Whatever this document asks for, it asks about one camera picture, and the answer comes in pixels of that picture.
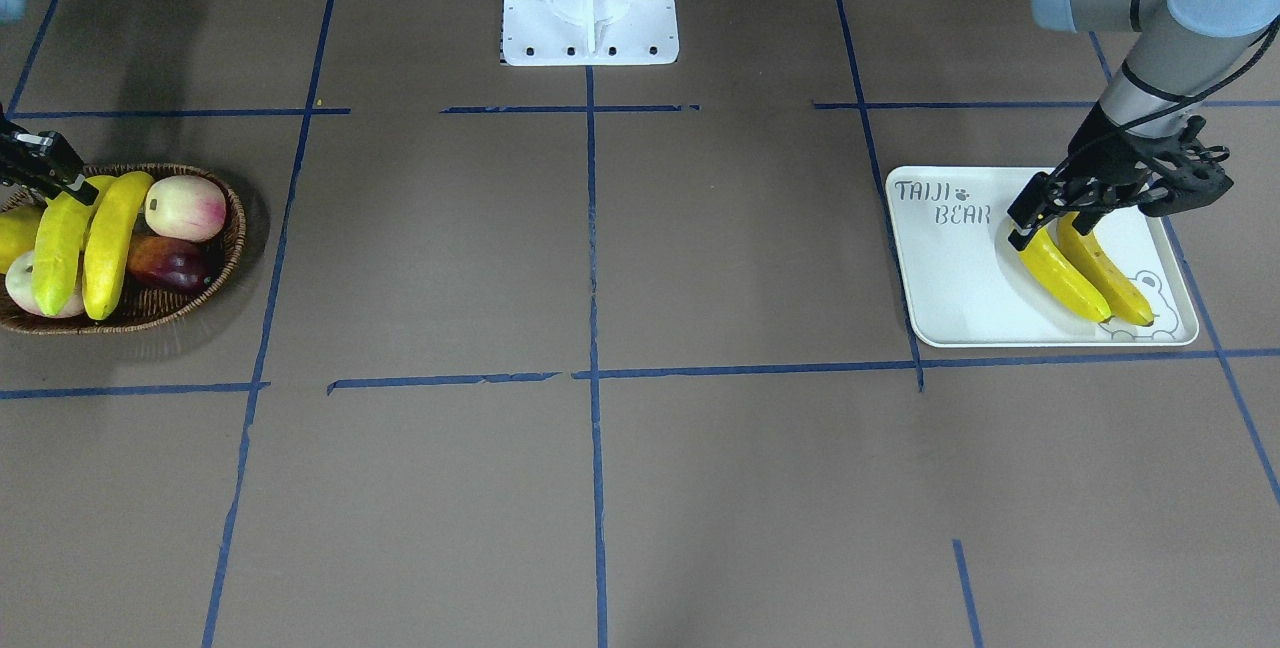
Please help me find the pale apple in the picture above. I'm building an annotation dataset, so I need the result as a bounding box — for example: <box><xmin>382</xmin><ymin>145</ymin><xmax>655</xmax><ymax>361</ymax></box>
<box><xmin>5</xmin><ymin>250</ymin><xmax>84</xmax><ymax>319</ymax></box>

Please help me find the yellow banana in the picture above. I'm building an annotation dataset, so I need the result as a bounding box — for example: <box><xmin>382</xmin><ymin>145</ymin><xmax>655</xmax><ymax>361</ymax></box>
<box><xmin>32</xmin><ymin>175</ymin><xmax>116</xmax><ymax>318</ymax></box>
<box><xmin>1056</xmin><ymin>213</ymin><xmax>1155</xmax><ymax>327</ymax></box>
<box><xmin>82</xmin><ymin>172</ymin><xmax>154</xmax><ymax>321</ymax></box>
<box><xmin>1014</xmin><ymin>229</ymin><xmax>1114</xmax><ymax>324</ymax></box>

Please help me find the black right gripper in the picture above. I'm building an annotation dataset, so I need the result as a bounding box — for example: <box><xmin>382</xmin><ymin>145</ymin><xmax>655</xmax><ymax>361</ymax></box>
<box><xmin>1</xmin><ymin>118</ymin><xmax>99</xmax><ymax>207</ymax></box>

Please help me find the white bear tray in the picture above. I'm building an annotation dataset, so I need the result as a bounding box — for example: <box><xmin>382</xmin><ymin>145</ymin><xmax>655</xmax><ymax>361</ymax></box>
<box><xmin>886</xmin><ymin>166</ymin><xmax>1201</xmax><ymax>348</ymax></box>

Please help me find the pink white peach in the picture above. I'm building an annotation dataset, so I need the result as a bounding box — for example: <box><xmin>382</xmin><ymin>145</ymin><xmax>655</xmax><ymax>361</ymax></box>
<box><xmin>143</xmin><ymin>175</ymin><xmax>227</xmax><ymax>243</ymax></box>

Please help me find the yellow lemon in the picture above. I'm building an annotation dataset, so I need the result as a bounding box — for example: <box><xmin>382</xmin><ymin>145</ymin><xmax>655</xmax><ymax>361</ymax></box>
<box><xmin>0</xmin><ymin>205</ymin><xmax>44</xmax><ymax>275</ymax></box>

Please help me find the dark red mango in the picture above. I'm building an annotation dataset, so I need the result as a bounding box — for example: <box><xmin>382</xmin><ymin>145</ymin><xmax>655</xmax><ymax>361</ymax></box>
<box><xmin>125</xmin><ymin>236</ymin><xmax>218</xmax><ymax>295</ymax></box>

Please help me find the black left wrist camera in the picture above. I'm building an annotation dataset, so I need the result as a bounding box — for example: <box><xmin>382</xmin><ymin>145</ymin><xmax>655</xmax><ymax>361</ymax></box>
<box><xmin>1138</xmin><ymin>115</ymin><xmax>1234</xmax><ymax>218</ymax></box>

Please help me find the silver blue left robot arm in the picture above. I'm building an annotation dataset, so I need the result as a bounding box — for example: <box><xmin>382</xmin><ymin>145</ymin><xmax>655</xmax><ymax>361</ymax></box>
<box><xmin>1007</xmin><ymin>0</ymin><xmax>1277</xmax><ymax>251</ymax></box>

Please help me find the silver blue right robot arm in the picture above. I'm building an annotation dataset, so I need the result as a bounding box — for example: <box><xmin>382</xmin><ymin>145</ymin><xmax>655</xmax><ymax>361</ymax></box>
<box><xmin>1</xmin><ymin>0</ymin><xmax>100</xmax><ymax>206</ymax></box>

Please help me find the brown wicker basket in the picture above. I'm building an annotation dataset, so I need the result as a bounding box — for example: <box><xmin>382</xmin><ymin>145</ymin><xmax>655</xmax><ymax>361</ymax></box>
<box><xmin>1</xmin><ymin>163</ymin><xmax>248</xmax><ymax>336</ymax></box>

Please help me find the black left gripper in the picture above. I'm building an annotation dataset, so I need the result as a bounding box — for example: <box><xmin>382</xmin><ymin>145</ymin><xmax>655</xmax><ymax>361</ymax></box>
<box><xmin>1007</xmin><ymin>104</ymin><xmax>1185</xmax><ymax>254</ymax></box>

